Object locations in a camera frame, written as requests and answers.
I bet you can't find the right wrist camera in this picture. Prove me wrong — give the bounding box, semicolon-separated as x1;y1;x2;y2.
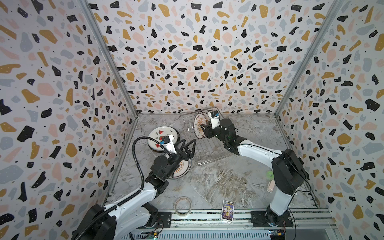
209;110;220;129

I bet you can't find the pink eraser block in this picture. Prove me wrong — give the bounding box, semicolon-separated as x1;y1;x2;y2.
267;180;275;193

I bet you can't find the orange sunburst plate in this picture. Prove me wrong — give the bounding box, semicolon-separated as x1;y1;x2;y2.
169;159;192;180
202;112;211;124
193;113;206;139

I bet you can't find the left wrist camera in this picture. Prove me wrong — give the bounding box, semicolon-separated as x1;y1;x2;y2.
160;135;177;156

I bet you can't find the black corrugated cable conduit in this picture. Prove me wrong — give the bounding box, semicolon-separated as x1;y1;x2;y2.
71;136;164;240

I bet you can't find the aluminium front rail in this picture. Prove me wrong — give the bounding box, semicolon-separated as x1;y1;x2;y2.
83;208;340;240

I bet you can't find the orange sunburst plate front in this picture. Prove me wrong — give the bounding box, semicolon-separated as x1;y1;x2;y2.
169;159;192;180

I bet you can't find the brown rimmed cream plate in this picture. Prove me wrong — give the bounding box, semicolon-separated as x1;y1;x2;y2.
174;130;181;144

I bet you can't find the watermelon pattern plate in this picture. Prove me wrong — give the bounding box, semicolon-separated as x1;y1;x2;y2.
148;126;177;152

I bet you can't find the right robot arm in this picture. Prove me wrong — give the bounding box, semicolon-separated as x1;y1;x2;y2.
199;117;309;227

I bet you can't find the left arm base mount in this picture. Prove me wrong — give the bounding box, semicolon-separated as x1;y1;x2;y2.
143;203;172;229

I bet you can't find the wire dish rack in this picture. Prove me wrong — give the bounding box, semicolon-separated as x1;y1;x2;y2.
179;107;233;167

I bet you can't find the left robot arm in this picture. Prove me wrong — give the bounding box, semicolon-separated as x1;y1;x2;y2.
72;135;197;240

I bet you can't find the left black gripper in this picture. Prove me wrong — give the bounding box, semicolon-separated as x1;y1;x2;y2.
163;138;194;180

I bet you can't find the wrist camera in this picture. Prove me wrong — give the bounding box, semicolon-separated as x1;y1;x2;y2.
160;135;177;156
209;110;220;129

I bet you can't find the green ball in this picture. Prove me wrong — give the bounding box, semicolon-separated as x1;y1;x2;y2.
266;171;274;181

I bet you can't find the purple card box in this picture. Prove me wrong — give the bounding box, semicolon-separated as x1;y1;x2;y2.
221;200;235;222

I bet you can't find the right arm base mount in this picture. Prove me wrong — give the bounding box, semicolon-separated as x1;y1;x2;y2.
251;211;294;228

